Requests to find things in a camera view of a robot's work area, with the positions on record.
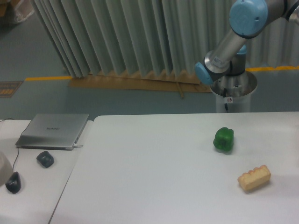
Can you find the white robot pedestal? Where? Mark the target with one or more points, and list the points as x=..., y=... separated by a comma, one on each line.
x=233, y=93

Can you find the pale green folding curtain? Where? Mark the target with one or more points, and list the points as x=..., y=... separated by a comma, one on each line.
x=151, y=39

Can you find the yellow bread loaf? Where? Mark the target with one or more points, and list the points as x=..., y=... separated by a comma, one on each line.
x=255, y=178

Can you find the green bell pepper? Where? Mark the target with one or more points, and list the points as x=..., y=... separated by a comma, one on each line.
x=224, y=139

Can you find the silver closed laptop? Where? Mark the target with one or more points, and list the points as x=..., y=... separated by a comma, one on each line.
x=53, y=131

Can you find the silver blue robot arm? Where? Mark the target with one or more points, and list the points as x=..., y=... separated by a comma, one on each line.
x=247, y=20

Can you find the small black pepper toy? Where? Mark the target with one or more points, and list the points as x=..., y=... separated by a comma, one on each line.
x=45, y=159

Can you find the grey sleeved forearm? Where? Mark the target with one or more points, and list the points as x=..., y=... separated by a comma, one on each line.
x=6, y=169

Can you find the brown cardboard sheet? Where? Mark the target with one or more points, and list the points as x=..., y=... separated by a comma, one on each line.
x=182, y=83

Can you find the black computer mouse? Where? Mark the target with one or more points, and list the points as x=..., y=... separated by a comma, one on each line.
x=13, y=185

